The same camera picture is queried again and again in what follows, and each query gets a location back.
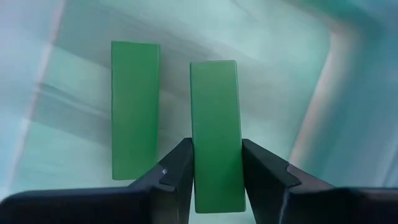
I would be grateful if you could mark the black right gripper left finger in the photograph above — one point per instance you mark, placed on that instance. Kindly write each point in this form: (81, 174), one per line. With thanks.
(93, 205)

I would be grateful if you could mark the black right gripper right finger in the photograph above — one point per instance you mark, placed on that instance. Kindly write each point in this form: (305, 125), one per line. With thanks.
(311, 205)

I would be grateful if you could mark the green wooden block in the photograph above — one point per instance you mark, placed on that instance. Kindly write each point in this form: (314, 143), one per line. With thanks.
(135, 109)
(217, 124)

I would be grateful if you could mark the teal translucent plastic bin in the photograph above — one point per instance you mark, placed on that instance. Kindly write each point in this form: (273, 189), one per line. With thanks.
(280, 62)

